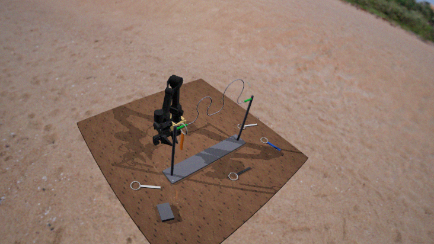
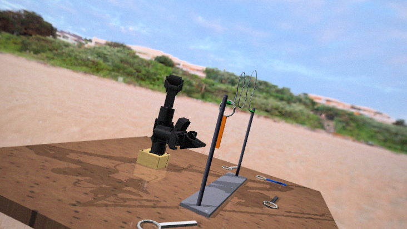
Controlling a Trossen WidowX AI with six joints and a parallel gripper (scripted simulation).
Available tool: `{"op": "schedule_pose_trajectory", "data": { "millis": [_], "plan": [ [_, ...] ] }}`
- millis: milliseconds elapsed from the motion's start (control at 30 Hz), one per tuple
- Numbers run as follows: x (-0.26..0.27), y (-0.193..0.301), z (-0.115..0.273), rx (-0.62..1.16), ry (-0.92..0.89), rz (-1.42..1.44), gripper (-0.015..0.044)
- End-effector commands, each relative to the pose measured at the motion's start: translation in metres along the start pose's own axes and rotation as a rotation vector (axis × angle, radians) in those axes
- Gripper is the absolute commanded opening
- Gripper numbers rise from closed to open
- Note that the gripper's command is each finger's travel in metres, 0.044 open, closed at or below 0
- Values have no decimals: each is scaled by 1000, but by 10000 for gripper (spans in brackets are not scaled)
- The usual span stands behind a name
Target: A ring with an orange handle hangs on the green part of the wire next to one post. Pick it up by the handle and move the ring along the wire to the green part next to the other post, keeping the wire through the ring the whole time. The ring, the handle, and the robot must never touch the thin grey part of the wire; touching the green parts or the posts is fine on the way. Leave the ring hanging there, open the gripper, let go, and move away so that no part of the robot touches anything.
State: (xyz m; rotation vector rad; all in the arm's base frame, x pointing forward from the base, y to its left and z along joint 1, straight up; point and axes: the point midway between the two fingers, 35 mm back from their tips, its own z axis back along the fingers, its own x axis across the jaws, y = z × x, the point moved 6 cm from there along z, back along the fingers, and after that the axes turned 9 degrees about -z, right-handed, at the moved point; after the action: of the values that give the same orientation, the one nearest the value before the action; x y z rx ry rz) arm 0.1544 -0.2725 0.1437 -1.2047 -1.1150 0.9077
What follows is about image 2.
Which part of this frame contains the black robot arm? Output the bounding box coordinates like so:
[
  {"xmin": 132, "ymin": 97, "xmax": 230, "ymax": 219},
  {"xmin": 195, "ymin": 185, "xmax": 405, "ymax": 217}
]
[{"xmin": 149, "ymin": 74, "xmax": 191, "ymax": 156}]

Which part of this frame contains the orange handle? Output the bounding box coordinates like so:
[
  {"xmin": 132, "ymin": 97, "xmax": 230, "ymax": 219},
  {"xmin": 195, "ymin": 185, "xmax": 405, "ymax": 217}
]
[{"xmin": 215, "ymin": 100, "xmax": 236, "ymax": 148}]

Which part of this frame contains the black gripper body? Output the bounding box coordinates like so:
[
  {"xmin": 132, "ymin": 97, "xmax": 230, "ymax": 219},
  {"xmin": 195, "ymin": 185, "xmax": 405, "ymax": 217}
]
[{"xmin": 164, "ymin": 127, "xmax": 197, "ymax": 150}]

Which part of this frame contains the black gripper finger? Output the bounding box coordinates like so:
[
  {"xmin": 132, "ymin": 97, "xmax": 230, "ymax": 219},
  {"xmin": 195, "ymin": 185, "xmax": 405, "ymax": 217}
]
[
  {"xmin": 180, "ymin": 133, "xmax": 202, "ymax": 149},
  {"xmin": 191, "ymin": 133, "xmax": 206, "ymax": 147}
]

